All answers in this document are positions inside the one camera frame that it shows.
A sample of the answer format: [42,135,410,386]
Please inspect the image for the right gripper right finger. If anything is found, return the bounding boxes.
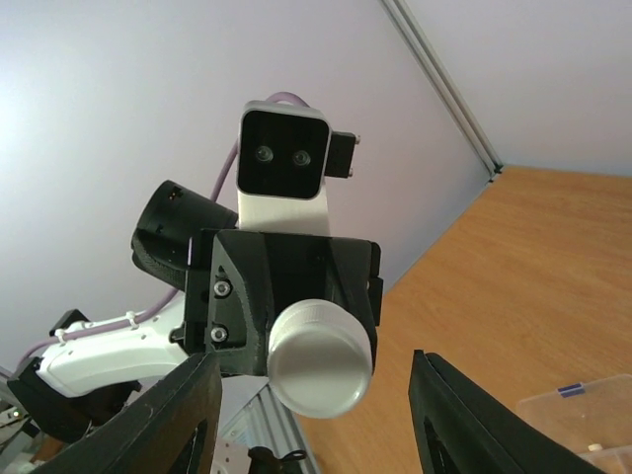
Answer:
[409,350,600,473]

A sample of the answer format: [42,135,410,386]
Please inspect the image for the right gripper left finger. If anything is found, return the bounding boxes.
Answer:
[35,354,222,474]

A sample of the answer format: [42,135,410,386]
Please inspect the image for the left aluminium corner post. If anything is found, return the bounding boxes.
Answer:
[380,0,504,182]

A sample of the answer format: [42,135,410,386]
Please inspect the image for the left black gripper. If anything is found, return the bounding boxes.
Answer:
[169,229,383,376]

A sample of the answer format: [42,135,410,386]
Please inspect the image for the aluminium front frame rail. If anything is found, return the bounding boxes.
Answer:
[211,377,321,473]

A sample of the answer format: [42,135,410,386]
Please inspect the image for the small white pill bottle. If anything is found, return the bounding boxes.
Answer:
[267,299,373,419]

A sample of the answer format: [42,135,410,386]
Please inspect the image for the clear plastic pill organizer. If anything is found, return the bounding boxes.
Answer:
[516,374,631,473]

